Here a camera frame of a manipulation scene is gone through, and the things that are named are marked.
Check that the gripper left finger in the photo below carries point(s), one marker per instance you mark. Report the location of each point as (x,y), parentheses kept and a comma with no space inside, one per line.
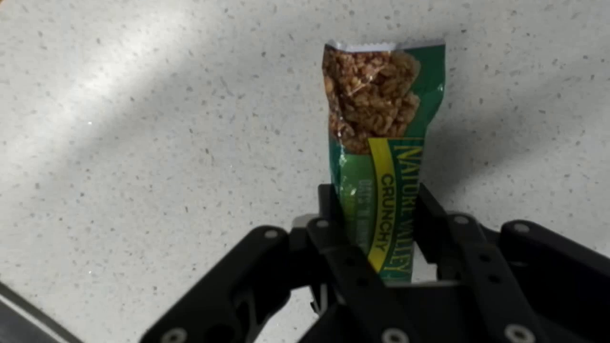
(267,281)

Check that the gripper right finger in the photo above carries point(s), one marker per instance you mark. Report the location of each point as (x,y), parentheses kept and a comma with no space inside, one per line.
(505,281)

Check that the green granola bar packet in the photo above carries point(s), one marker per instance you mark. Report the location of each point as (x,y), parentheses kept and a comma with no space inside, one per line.
(381,143)

